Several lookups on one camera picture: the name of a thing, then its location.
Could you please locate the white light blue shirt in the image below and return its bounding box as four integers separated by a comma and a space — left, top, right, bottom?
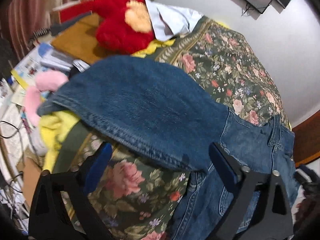
145, 0, 203, 42

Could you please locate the yellow blanket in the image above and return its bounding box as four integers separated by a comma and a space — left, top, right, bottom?
38, 111, 80, 173

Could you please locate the stack of papers and magazines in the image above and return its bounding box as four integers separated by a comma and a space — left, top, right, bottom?
11, 43, 90, 89

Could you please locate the striped pink curtain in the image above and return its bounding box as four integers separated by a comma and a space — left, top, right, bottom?
1, 0, 80, 60

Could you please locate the blue denim jacket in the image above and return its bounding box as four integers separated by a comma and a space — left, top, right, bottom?
37, 56, 299, 239

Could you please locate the red plush toy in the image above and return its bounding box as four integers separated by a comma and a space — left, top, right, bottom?
60, 0, 155, 55

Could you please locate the pink plush toy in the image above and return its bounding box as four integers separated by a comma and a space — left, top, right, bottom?
24, 70, 68, 127

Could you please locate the brown wooden door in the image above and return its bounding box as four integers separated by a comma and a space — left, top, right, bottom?
292, 111, 320, 167

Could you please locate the floral dark green bedspread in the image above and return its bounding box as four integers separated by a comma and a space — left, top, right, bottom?
52, 16, 292, 240

